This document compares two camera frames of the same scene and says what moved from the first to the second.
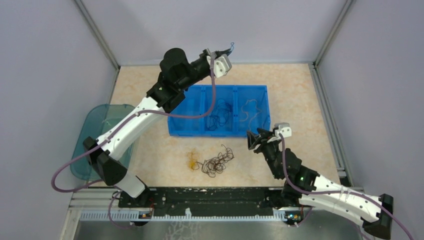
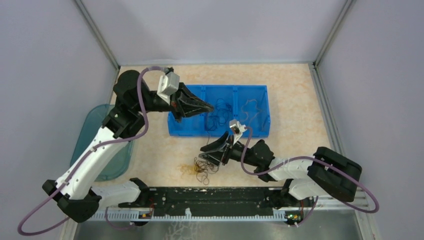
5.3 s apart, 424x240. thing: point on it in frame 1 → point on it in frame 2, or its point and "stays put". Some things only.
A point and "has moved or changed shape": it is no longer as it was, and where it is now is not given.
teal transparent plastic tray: [94, 123] stays put
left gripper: [206, 52] → [183, 103]
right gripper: [262, 138] → [215, 151]
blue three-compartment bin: [239, 109] stays put
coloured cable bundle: [213, 165] has moved or changed shape
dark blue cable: [219, 115] stays put
